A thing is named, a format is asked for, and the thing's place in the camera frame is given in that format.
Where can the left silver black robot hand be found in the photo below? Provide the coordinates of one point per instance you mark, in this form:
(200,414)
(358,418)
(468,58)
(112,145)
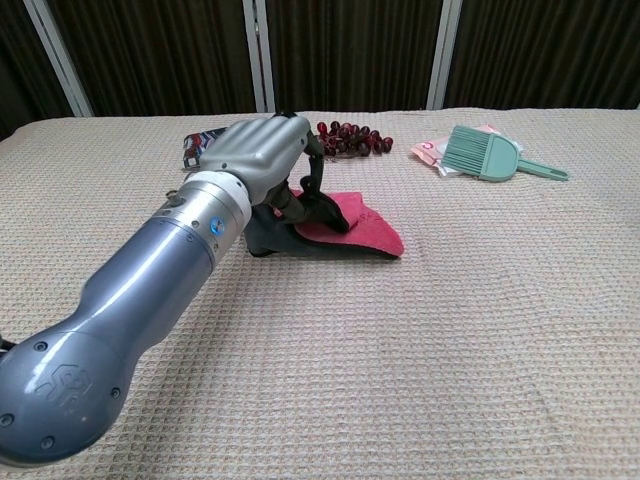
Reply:
(255,150)

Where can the red and grey cloth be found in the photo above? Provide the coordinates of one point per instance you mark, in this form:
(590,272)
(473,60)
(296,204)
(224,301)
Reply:
(370,230)

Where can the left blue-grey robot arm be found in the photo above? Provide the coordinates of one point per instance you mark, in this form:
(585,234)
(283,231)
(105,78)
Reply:
(130,290)

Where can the dark patterned snack box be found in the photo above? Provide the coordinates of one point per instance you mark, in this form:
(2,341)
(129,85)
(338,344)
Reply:
(200,145)

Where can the dark red grape bunch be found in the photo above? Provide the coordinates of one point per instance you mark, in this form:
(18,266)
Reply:
(352,137)

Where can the dark brown pleated curtain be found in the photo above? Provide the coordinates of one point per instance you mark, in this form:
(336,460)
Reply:
(350,50)

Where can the pink paper packet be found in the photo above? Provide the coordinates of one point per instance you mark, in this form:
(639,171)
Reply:
(425,150)

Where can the mint green plastic brush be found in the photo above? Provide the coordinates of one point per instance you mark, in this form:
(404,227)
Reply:
(485,155)

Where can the beige waffle tablecloth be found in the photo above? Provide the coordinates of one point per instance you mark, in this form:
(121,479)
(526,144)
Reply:
(375,350)

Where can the aluminium frame post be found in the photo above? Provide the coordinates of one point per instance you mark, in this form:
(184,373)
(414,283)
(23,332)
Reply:
(442,55)
(60,60)
(260,55)

